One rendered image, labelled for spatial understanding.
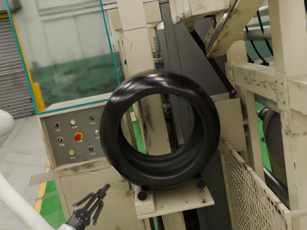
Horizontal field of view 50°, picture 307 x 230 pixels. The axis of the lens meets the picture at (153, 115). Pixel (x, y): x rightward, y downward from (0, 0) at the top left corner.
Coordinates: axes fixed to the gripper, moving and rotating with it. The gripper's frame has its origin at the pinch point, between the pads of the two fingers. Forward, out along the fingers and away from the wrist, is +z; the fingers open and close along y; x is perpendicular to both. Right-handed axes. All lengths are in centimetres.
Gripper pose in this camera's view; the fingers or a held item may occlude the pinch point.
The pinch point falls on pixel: (103, 190)
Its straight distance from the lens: 147.5
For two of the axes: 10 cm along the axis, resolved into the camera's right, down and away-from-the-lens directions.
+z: 5.3, -6.3, 5.8
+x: 5.4, -2.8, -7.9
